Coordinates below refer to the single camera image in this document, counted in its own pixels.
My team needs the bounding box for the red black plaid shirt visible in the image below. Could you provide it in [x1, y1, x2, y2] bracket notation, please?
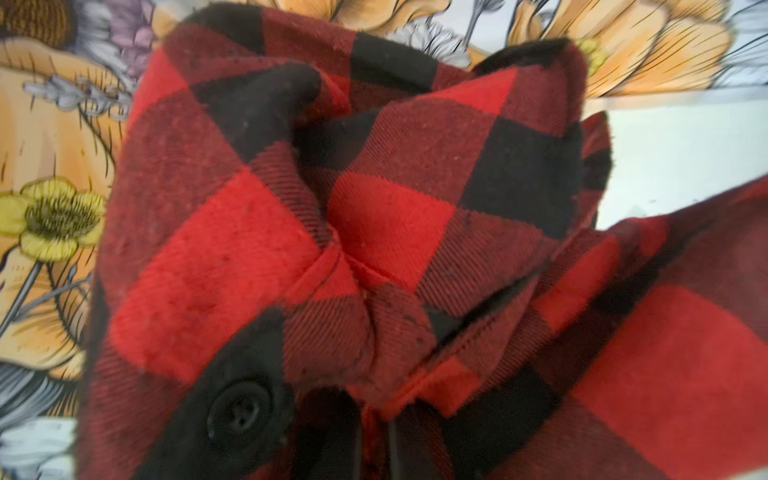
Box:
[76, 3, 767, 479]

